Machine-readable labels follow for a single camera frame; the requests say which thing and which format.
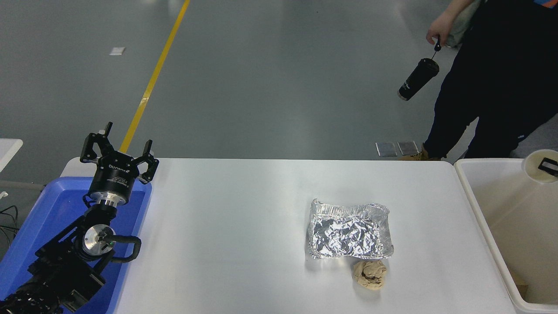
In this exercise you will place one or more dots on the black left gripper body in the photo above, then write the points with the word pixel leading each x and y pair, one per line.
pixel 114 179

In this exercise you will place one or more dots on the person's right forearm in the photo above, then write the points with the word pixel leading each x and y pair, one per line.
pixel 462 5

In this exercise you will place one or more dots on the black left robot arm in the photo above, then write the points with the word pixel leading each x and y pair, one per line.
pixel 65 270

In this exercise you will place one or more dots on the blue plastic tray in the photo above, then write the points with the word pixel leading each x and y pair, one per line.
pixel 56 209

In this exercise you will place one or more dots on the white side table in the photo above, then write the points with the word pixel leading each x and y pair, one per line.
pixel 8 150

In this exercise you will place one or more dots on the person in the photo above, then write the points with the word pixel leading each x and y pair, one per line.
pixel 501 65

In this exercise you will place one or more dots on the person's right hand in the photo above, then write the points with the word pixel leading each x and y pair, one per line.
pixel 441 28

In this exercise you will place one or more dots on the small white floor tag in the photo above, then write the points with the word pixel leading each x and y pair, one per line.
pixel 117 51

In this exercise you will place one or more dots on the large pale plastic bin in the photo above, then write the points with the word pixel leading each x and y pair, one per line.
pixel 523 226

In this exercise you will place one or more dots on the white paper cup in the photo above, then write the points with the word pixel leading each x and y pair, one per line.
pixel 532 168

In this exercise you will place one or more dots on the crumpled tan paper ball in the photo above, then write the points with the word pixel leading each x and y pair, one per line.
pixel 369 274

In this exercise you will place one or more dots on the crumpled silver foil tray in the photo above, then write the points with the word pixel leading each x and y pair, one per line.
pixel 351 231

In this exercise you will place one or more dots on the grey metal floor plate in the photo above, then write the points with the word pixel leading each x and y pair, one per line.
pixel 386 148
pixel 408 148

